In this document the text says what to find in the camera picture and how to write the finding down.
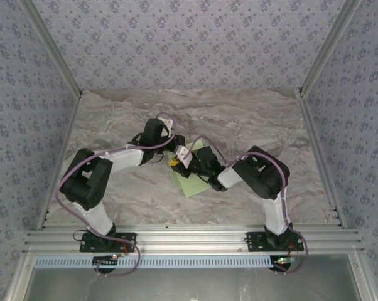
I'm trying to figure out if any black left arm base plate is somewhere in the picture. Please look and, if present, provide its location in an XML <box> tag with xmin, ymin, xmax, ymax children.
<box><xmin>79</xmin><ymin>232</ymin><xmax>137</xmax><ymax>253</ymax></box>

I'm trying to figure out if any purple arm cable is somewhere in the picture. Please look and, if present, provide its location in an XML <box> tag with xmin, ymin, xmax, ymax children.
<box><xmin>192</xmin><ymin>134</ymin><xmax>308</xmax><ymax>275</ymax></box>
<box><xmin>57</xmin><ymin>112</ymin><xmax>177</xmax><ymax>278</ymax></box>

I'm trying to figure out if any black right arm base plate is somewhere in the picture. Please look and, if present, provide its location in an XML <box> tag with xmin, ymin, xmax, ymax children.
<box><xmin>246</xmin><ymin>231</ymin><xmax>303</xmax><ymax>253</ymax></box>

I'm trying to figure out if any aluminium side rail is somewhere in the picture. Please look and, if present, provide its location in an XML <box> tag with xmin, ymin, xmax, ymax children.
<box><xmin>36</xmin><ymin>92</ymin><xmax>83</xmax><ymax>231</ymax></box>
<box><xmin>297</xmin><ymin>90</ymin><xmax>347</xmax><ymax>228</ymax></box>

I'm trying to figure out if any small black electronics board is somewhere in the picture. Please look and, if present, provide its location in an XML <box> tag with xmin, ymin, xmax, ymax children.
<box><xmin>272</xmin><ymin>255</ymin><xmax>293</xmax><ymax>271</ymax></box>
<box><xmin>93</xmin><ymin>254</ymin><xmax>119</xmax><ymax>271</ymax></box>

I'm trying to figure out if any slotted pale blue cable duct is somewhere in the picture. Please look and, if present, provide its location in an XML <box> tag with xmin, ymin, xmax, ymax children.
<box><xmin>34</xmin><ymin>254</ymin><xmax>276</xmax><ymax>269</ymax></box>

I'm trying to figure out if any aluminium frame post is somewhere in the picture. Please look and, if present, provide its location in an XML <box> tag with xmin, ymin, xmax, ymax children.
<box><xmin>19</xmin><ymin>0</ymin><xmax>83</xmax><ymax>98</ymax></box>
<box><xmin>298</xmin><ymin>0</ymin><xmax>362</xmax><ymax>98</ymax></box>

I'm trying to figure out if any grey metal sheet panel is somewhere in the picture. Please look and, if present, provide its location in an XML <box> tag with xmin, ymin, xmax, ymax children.
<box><xmin>25</xmin><ymin>266</ymin><xmax>356</xmax><ymax>301</ymax></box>

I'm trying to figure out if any aluminium cross rail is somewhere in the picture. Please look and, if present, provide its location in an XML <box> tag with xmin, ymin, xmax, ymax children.
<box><xmin>24</xmin><ymin>224</ymin><xmax>364</xmax><ymax>255</ymax></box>

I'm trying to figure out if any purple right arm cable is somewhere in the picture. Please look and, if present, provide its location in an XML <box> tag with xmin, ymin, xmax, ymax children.
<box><xmin>192</xmin><ymin>134</ymin><xmax>308</xmax><ymax>275</ymax></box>

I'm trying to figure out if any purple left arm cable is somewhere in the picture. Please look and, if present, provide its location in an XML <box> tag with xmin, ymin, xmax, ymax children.
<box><xmin>57</xmin><ymin>112</ymin><xmax>177</xmax><ymax>278</ymax></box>

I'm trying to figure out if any green plastic tray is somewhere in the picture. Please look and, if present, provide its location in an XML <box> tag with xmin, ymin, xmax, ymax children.
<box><xmin>169</xmin><ymin>139</ymin><xmax>212</xmax><ymax>199</ymax></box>

